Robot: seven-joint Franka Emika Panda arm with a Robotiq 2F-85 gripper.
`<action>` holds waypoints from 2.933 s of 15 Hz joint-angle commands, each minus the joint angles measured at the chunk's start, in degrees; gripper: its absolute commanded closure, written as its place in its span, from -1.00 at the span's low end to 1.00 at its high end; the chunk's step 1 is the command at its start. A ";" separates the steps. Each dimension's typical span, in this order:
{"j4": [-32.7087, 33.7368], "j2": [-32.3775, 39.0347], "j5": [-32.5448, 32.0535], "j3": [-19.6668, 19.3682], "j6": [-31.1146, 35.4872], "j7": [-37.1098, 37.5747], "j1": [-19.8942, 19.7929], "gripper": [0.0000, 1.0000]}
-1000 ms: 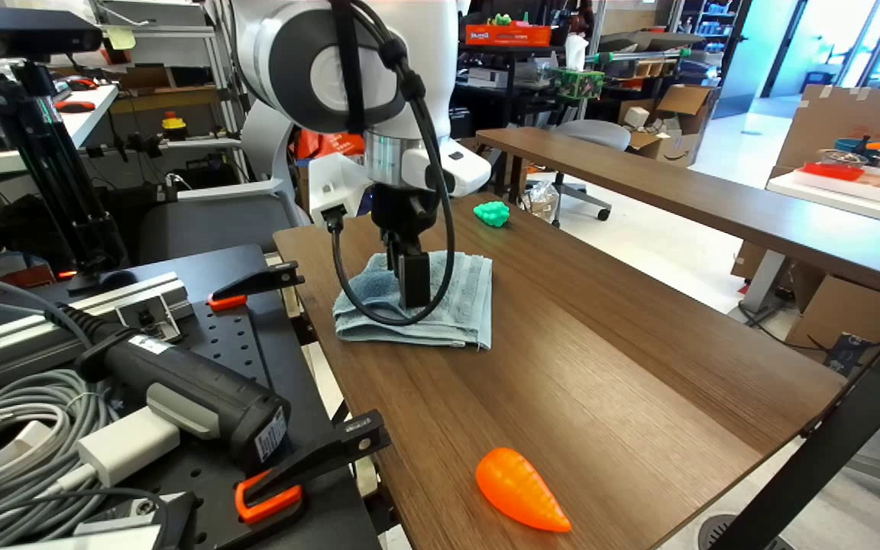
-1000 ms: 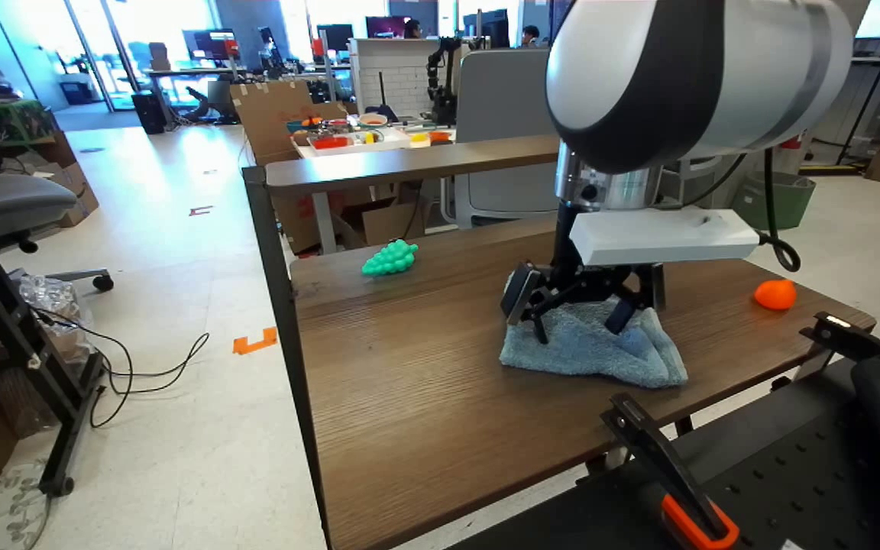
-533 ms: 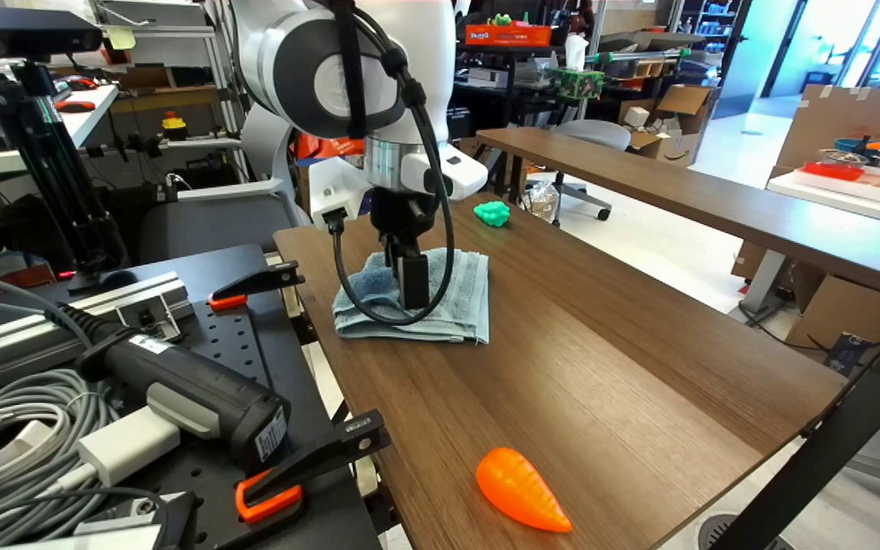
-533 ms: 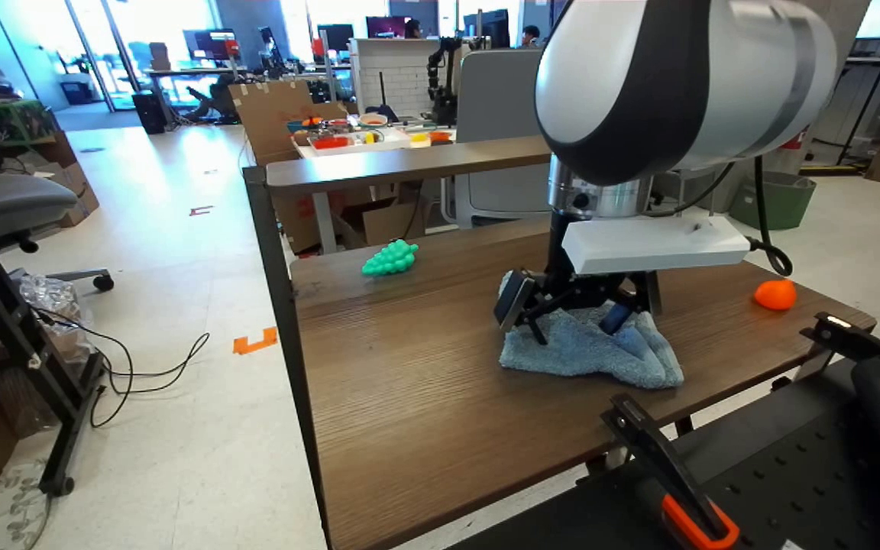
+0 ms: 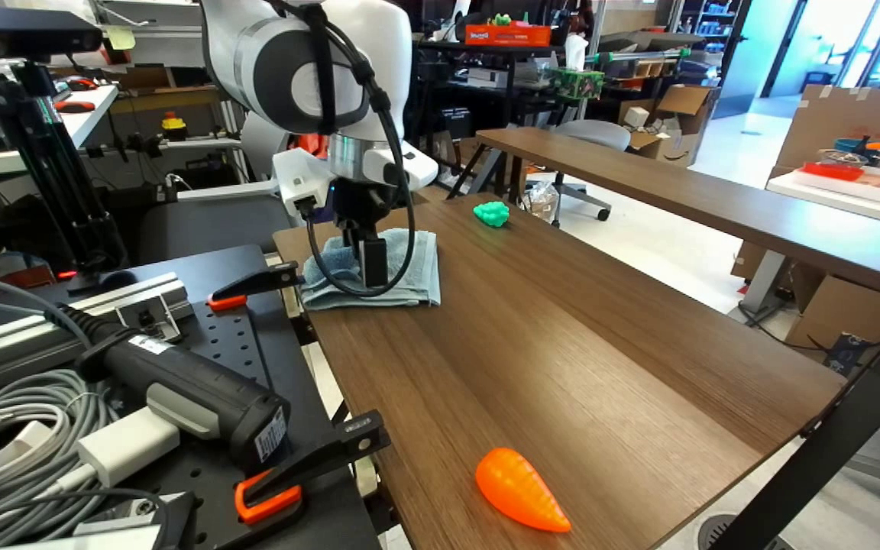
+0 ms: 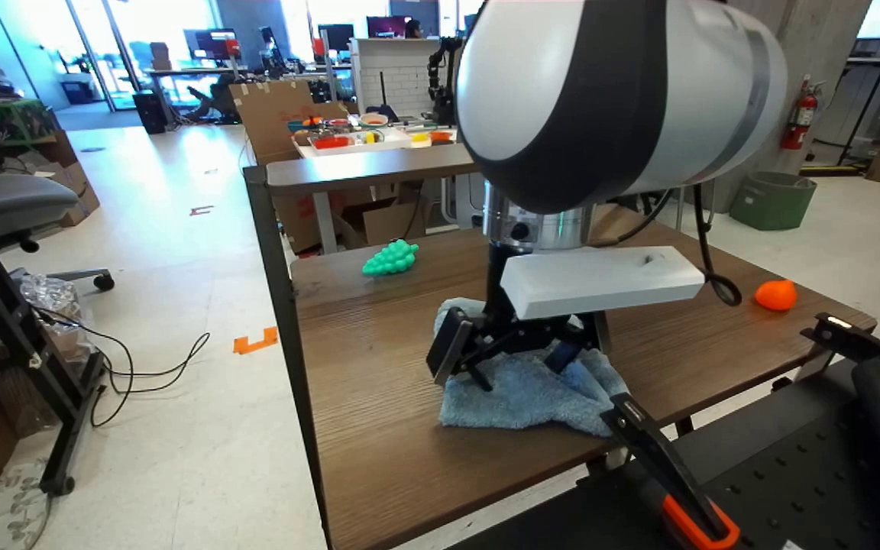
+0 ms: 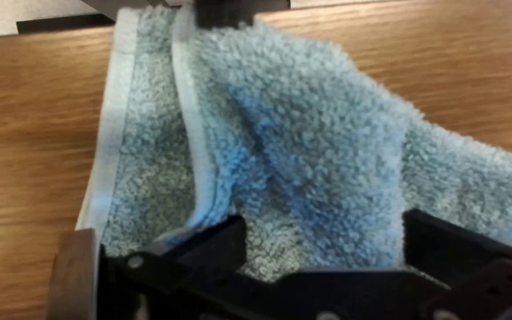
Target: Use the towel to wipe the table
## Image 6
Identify black floor cable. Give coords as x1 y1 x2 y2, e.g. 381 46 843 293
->
24 304 214 431

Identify green toy grapes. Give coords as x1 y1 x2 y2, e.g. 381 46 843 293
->
358 237 422 282

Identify long wooden desk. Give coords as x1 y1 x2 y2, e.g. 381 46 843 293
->
263 142 481 257

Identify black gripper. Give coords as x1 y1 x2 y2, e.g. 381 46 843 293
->
425 242 611 393

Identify green bin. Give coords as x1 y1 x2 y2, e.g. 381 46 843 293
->
728 168 820 232

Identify white plastic bag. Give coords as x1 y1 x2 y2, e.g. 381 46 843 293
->
8 269 87 328

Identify black slanted pole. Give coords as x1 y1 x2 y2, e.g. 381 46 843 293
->
835 0 880 172

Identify black metal stand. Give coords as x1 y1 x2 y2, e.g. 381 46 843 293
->
0 195 116 502

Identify white cabinet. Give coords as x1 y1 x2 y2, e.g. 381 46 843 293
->
352 36 444 117

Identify colourful toy pile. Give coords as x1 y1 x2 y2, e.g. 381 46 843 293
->
291 111 460 157

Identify orange floor tape mark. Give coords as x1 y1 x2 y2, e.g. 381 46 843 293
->
234 325 281 359

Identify light blue towel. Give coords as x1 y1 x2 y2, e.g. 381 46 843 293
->
432 296 637 440

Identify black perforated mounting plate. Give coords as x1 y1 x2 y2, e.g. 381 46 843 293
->
449 325 880 550

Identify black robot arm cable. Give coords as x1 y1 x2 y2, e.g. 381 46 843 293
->
691 179 745 309

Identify large upright cardboard sheet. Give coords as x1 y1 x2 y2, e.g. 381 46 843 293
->
227 76 354 257

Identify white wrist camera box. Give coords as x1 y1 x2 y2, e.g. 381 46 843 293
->
499 242 710 325

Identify dark grey office chair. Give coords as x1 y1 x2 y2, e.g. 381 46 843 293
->
0 164 116 299

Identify cardboard box under desk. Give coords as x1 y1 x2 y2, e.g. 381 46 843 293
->
361 200 432 250

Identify red fire extinguisher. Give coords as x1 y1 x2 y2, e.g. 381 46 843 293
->
783 71 824 154

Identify orange toy carrot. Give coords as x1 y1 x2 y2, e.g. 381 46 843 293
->
751 277 800 315

